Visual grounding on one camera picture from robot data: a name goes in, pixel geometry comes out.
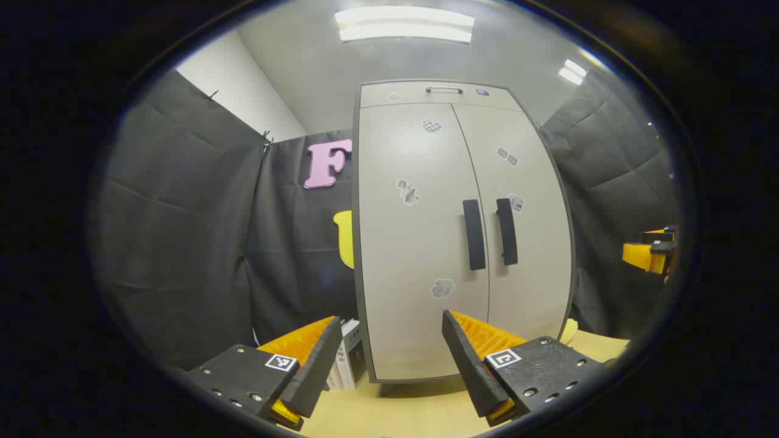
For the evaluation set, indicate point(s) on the grey double-door shoe cabinet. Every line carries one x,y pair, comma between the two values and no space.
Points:
395,95

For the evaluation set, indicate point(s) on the white spine book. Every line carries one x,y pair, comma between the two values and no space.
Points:
356,362

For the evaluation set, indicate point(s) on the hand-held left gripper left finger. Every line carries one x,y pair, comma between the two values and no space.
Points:
319,371

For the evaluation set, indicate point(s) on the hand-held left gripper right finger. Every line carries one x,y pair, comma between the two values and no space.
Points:
468,371

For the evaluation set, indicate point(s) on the grey shoe cabinet door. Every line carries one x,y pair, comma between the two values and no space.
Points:
535,274
414,255

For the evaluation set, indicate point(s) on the beige spine book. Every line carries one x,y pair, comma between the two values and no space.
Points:
333,377

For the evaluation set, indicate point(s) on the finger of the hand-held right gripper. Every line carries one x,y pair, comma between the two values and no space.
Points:
660,235
639,255

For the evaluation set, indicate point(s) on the long ceiling light panel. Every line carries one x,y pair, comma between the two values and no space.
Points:
405,24

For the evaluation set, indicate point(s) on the small ceiling light panel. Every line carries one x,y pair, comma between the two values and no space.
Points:
572,72

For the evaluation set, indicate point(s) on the yellow plush toy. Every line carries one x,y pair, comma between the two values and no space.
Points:
569,333

